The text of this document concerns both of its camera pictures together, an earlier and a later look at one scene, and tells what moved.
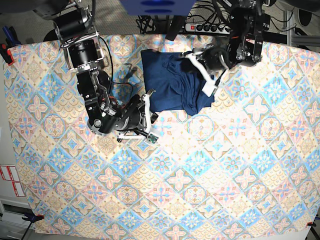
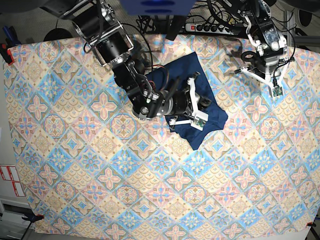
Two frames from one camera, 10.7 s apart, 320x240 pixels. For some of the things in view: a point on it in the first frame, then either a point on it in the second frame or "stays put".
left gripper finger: x=120 y=136 → x=173 y=122
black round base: x=51 y=35 stays put
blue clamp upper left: x=11 y=38 stays put
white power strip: x=208 y=28 stays put
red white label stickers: x=9 y=173 stays put
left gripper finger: x=146 y=98 → x=191 y=82
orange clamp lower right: x=310 y=224 stays put
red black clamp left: x=5 y=53 stays put
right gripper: x=216 y=58 → x=267 y=65
